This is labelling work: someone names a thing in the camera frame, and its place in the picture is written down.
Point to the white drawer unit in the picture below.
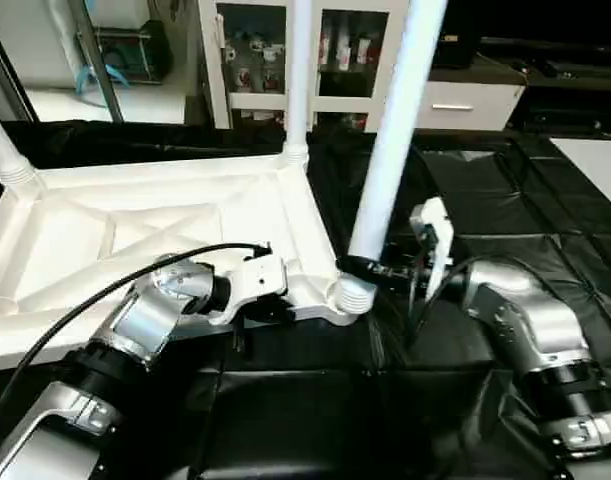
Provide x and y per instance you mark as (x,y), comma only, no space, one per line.
(470,105)

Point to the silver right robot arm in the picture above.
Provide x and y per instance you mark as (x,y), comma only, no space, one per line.
(525,320)

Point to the black table mat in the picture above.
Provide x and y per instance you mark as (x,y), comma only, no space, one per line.
(525,200)

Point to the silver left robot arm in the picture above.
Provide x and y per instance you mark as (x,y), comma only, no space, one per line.
(145,320)

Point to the white glass door cabinet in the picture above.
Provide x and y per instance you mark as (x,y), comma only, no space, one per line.
(255,55)

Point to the white plastic table top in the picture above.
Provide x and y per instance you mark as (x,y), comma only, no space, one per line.
(135,220)

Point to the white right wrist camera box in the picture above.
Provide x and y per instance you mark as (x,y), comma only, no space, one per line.
(435,235)

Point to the dark TV stand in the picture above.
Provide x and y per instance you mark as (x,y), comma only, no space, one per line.
(575,85)

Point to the white flat board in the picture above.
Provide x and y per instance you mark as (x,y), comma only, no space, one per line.
(595,170)

